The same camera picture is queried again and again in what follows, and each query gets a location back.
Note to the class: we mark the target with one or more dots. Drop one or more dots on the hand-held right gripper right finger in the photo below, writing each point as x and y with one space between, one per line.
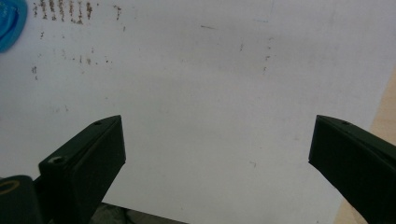
355 161

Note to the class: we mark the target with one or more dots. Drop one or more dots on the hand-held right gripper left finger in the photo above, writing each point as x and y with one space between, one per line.
84 174

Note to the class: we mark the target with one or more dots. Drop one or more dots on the blue plastic object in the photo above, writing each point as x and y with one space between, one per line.
11 21

